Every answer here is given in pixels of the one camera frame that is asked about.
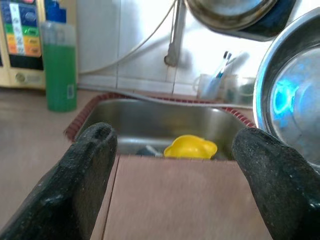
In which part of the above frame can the stainless steel bowl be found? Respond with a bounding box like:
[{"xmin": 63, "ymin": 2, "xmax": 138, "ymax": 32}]
[{"xmin": 252, "ymin": 7, "xmax": 320, "ymax": 173}]

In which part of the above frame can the green soap bottle blue cap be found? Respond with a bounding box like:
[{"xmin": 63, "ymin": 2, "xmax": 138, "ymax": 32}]
[{"xmin": 40, "ymin": 0, "xmax": 78, "ymax": 113}]

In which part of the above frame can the clear toothbrush cup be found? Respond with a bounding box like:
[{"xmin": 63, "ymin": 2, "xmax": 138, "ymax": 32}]
[{"xmin": 194, "ymin": 73, "xmax": 223, "ymax": 101}]

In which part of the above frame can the dark baking tray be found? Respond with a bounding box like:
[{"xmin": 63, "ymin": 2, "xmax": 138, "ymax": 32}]
[{"xmin": 207, "ymin": 0, "xmax": 297, "ymax": 42}]

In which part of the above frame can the hanging steel pan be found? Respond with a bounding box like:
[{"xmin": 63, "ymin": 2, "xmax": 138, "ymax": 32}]
[{"xmin": 184, "ymin": 0, "xmax": 278, "ymax": 32}]

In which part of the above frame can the cream filter tap steel spout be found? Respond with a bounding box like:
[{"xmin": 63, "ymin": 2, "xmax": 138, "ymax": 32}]
[{"xmin": 164, "ymin": 0, "xmax": 187, "ymax": 67}]

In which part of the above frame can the yellow plastic bowl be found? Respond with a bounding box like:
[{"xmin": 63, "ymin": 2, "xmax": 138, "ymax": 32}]
[{"xmin": 163, "ymin": 134, "xmax": 218, "ymax": 160}]

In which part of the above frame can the white hose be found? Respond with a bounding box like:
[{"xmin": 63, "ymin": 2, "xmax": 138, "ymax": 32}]
[{"xmin": 78, "ymin": 2, "xmax": 176, "ymax": 75}]

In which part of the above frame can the clear plastic bucket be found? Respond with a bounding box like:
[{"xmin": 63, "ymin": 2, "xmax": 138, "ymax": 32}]
[{"xmin": 223, "ymin": 76, "xmax": 257, "ymax": 107}]

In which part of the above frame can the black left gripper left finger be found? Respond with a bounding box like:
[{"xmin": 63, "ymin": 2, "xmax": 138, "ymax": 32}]
[{"xmin": 0, "ymin": 122, "xmax": 118, "ymax": 240}]

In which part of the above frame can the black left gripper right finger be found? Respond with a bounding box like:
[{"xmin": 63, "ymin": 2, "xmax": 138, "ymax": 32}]
[{"xmin": 231, "ymin": 127, "xmax": 320, "ymax": 240}]

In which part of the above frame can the stainless steel sink basin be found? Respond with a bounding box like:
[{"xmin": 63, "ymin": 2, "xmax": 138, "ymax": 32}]
[{"xmin": 74, "ymin": 98, "xmax": 248, "ymax": 161}]

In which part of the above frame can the blue toothbrush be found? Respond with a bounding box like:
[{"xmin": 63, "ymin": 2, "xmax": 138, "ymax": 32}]
[{"xmin": 214, "ymin": 51, "xmax": 233, "ymax": 80}]

